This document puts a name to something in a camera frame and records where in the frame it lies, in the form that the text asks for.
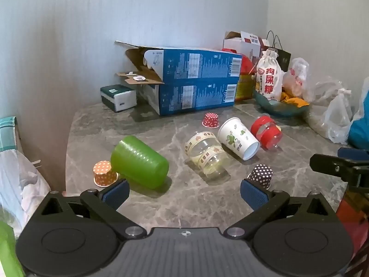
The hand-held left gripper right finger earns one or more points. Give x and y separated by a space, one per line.
253 195

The orange snack packet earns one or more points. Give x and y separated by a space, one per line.
295 101

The teal bowl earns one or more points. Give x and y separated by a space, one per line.
276 108

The red object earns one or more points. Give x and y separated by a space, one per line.
354 222

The blue bag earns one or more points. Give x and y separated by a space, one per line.
360 127

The green white tissue pack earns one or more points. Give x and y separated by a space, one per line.
118 96

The white red open carton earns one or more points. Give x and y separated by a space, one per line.
245 44

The white plastic bag red print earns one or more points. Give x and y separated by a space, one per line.
298 76

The blue cardboard box open flap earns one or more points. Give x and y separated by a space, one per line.
199 63

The red polka dot paper cup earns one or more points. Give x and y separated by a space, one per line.
210 119

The green plastic object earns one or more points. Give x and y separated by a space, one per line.
7 251

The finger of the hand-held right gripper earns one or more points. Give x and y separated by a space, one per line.
356 154
331 164

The green checkered cloth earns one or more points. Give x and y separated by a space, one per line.
7 132

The dark polka dot paper cup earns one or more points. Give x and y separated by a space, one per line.
261 176

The clear glass cup patterned bands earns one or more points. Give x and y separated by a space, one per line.
206 155

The red yellow box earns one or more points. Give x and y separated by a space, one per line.
244 86

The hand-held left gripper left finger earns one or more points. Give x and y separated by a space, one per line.
116 194

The blue cardboard box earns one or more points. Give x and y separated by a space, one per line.
196 98

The orange polka dot paper cup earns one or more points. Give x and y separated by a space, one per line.
103 173

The green plastic cup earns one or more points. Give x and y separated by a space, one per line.
138 161

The clear plastic bag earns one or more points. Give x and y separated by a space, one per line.
331 112

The white paper cup green print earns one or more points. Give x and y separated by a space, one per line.
236 137

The red clear plastic cup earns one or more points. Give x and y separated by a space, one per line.
263 131

